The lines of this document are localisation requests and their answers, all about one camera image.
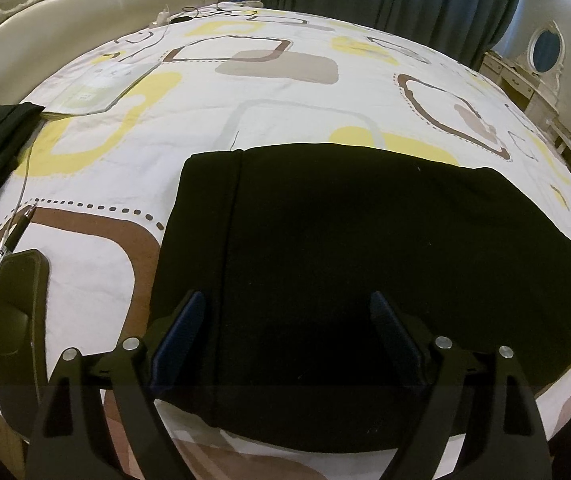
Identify black pen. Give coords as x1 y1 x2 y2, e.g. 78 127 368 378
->
0 204 37 326

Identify black charging cable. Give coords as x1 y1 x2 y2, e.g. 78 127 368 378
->
150 1 262 27

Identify black pants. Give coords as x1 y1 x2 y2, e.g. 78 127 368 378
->
148 142 571 437

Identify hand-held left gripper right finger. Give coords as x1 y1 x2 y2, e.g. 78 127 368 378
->
369 290 551 480

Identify patterned bed sheet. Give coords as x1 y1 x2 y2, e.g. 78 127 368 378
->
0 2 571 480

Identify cream dressing table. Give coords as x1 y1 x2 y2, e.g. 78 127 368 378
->
480 50 562 132

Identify oval vanity mirror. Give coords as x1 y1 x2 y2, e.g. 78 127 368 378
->
525 20 567 80

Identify cream tufted headboard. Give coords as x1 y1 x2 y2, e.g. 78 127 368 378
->
0 0 207 126

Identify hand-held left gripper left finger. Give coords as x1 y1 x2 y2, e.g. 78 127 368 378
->
26 290 206 480

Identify black phone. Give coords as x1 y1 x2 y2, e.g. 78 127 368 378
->
0 249 50 433

